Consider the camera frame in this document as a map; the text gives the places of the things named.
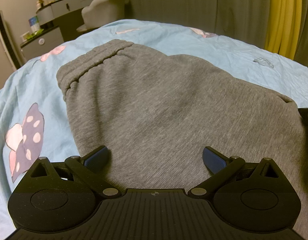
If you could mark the yellow curtain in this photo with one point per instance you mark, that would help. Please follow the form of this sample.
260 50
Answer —
284 17

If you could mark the grey pants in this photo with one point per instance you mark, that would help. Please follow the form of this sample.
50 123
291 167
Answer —
156 105

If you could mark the light blue printed bed sheet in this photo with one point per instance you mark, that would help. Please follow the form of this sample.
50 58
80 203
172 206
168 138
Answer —
226 50

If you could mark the grey vanity desk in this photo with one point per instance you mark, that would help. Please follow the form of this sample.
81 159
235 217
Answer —
50 35

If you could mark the green packet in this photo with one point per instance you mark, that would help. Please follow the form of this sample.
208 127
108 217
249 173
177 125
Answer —
35 33

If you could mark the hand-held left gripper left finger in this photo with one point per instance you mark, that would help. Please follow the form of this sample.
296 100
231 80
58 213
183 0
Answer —
97 158

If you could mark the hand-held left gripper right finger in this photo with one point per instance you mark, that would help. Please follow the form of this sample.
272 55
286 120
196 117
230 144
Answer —
214 162

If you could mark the grey shell-shaped chair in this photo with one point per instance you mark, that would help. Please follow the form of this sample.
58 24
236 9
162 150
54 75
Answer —
103 8

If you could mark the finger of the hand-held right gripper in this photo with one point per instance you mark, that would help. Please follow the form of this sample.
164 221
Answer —
307 116

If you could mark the blue and white box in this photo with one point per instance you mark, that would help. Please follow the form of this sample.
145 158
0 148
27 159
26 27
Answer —
34 25

